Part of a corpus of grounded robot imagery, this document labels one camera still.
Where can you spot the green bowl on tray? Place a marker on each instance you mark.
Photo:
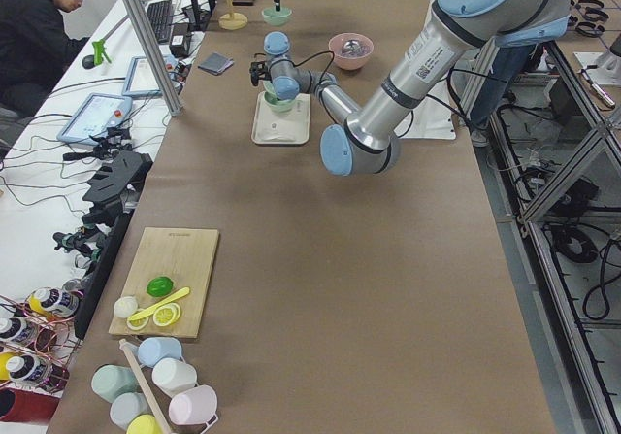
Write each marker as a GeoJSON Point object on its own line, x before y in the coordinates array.
{"type": "Point", "coordinates": [283, 106]}

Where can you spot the white garlic bulb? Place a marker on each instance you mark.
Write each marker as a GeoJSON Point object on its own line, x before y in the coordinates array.
{"type": "Point", "coordinates": [125, 306]}

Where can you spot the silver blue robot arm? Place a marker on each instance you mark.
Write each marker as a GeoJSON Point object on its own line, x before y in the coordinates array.
{"type": "Point", "coordinates": [363, 140]}

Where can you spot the aluminium frame post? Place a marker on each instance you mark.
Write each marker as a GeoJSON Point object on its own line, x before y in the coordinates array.
{"type": "Point", "coordinates": [146, 37]}

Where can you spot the beige plastic tray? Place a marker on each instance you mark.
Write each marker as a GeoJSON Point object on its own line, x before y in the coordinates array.
{"type": "Point", "coordinates": [286, 129]}

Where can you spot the green lime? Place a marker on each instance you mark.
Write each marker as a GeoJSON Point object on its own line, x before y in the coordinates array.
{"type": "Point", "coordinates": [160, 286]}

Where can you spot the blue teach pendant tablet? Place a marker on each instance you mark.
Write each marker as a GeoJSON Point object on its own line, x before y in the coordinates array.
{"type": "Point", "coordinates": [96, 115]}

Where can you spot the wooden cutting board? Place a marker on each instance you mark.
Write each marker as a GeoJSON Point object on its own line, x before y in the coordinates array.
{"type": "Point", "coordinates": [186, 257]}

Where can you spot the white cup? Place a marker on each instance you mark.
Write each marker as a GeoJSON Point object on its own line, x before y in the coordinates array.
{"type": "Point", "coordinates": [173, 376]}

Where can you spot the black keyboard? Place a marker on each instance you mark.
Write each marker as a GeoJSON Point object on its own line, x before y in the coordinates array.
{"type": "Point", "coordinates": [160, 16]}

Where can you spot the yellow cup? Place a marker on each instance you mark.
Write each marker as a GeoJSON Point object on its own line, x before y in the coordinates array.
{"type": "Point", "coordinates": [144, 424]}

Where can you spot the person in black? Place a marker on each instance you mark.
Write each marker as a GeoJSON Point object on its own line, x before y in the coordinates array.
{"type": "Point", "coordinates": [35, 51]}

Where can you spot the blue cup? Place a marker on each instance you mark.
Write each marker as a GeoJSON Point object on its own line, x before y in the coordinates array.
{"type": "Point", "coordinates": [153, 349]}

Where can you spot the pink bowl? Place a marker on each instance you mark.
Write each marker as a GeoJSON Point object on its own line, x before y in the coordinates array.
{"type": "Point", "coordinates": [350, 63]}

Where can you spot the green cup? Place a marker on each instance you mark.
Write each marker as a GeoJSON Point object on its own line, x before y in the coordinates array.
{"type": "Point", "coordinates": [111, 381]}

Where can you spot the wooden mug tree stand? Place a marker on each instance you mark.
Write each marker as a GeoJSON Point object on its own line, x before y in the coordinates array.
{"type": "Point", "coordinates": [232, 20]}

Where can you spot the pink cup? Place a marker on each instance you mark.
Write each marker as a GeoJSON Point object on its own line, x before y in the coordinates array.
{"type": "Point", "coordinates": [197, 405]}

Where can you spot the lemon slice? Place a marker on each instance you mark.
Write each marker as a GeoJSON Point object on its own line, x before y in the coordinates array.
{"type": "Point", "coordinates": [137, 324]}
{"type": "Point", "coordinates": [166, 315]}

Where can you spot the wooden cup rack pole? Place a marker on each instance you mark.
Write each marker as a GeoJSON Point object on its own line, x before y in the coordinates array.
{"type": "Point", "coordinates": [152, 402]}

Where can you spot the grey cup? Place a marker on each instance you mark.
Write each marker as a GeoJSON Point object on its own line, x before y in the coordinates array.
{"type": "Point", "coordinates": [126, 407]}

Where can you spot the green bowl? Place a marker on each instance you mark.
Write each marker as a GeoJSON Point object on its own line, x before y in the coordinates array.
{"type": "Point", "coordinates": [269, 93]}
{"type": "Point", "coordinates": [283, 106]}
{"type": "Point", "coordinates": [274, 17]}

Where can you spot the yellow toy knife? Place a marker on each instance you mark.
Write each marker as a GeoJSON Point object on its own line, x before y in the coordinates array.
{"type": "Point", "coordinates": [162, 304]}

